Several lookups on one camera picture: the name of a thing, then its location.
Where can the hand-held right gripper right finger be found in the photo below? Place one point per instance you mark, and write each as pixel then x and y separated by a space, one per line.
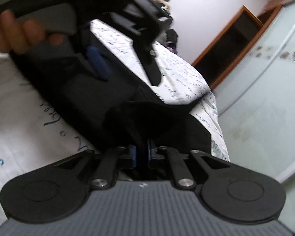
pixel 150 152

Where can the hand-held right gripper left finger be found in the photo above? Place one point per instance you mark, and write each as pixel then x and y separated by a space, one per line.
pixel 133 155

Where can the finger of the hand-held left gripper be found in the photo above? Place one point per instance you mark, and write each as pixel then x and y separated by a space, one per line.
pixel 148 61
pixel 98 64

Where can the black pants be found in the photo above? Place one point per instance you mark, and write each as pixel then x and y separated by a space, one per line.
pixel 100 108

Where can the person's left hand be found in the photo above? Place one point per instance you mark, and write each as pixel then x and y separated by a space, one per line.
pixel 12 34

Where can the white script-printed bed cover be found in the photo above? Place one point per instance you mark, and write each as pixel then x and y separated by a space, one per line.
pixel 27 103

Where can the wooden-framed doorway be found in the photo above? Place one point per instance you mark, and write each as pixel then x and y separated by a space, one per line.
pixel 231 46

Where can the frosted glass wardrobe door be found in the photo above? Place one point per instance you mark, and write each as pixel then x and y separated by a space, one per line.
pixel 260 103

